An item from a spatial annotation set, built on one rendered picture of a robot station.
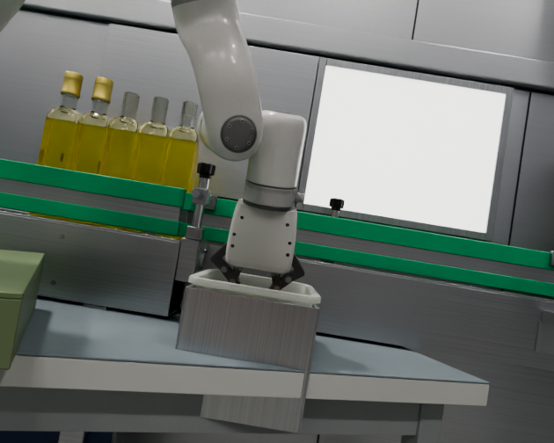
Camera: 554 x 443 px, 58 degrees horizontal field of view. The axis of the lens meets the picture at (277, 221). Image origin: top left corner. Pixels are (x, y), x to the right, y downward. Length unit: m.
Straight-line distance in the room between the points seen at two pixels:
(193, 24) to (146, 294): 0.42
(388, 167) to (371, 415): 0.56
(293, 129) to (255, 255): 0.19
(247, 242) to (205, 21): 0.30
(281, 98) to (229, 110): 0.51
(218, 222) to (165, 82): 0.38
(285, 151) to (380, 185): 0.45
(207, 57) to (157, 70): 0.55
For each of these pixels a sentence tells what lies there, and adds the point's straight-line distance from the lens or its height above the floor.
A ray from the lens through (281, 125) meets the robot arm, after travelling 0.70.
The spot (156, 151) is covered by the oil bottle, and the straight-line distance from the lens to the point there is 0.98.
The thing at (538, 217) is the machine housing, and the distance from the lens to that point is 1.26.
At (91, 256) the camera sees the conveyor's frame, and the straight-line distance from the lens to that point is 0.86.
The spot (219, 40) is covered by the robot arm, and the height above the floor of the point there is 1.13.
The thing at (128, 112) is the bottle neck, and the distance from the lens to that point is 1.03.
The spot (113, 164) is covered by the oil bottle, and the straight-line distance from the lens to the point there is 1.00.
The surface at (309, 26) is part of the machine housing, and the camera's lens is 1.20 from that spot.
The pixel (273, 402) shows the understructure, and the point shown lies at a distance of 0.66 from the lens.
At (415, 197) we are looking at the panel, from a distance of 1.13.
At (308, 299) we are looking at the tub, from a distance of 0.64.
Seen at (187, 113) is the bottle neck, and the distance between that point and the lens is 1.00.
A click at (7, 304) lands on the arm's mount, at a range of 0.51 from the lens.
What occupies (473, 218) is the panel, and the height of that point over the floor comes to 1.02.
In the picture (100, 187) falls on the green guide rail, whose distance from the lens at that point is 0.88.
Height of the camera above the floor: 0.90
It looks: 3 degrees up
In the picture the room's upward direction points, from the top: 9 degrees clockwise
